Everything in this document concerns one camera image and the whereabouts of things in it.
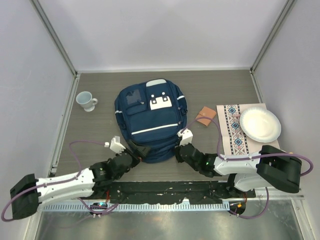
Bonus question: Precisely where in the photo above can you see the navy blue student backpack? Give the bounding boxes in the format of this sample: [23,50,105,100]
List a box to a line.
[114,78,188,164]

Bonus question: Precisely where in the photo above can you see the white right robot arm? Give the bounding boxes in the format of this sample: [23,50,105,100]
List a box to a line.
[174,143,302,198]

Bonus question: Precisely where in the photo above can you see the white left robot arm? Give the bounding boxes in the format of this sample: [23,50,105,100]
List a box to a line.
[6,137,151,221]

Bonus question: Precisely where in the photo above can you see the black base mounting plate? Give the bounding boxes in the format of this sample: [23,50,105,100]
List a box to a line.
[87,180,256,205]

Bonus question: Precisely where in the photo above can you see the tan leather wallet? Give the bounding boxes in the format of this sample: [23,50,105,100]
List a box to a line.
[195,106,217,127]

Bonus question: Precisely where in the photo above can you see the patterned white placemat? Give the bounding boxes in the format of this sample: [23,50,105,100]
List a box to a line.
[216,103,266,155]

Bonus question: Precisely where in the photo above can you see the light blue cup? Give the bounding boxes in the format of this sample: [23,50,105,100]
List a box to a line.
[75,91,98,112]

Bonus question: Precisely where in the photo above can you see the white paper plate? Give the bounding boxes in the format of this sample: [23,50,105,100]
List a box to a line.
[239,107,282,143]

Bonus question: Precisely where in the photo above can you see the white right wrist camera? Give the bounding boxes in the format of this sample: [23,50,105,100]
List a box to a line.
[177,128,193,146]

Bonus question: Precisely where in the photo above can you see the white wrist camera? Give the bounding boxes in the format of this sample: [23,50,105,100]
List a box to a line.
[104,136,126,154]
[177,128,193,146]

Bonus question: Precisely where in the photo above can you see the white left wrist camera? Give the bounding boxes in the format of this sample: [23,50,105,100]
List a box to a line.
[104,136,126,154]

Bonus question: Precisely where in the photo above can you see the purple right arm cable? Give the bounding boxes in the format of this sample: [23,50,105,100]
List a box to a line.
[181,117,315,219]

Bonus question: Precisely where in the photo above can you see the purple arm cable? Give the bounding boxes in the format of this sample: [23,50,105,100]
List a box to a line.
[181,117,315,219]
[1,140,120,222]

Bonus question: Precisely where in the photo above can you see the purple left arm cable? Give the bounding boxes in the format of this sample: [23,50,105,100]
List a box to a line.
[1,140,120,222]

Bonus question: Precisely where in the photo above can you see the perforated metal rail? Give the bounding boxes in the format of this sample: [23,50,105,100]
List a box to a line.
[43,199,230,212]

